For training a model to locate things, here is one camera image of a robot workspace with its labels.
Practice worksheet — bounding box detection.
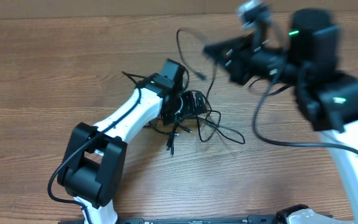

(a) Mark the black cable bundle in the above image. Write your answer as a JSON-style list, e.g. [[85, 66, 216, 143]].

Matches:
[[121, 27, 246, 157]]

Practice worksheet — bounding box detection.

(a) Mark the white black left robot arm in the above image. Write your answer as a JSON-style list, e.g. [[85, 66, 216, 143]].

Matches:
[[49, 59, 197, 223]]

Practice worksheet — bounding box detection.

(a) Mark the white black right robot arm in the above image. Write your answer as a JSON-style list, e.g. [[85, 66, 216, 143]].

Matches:
[[204, 3, 358, 223]]

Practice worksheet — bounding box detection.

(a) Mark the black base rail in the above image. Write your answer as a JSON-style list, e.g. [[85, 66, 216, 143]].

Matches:
[[57, 214, 332, 224]]

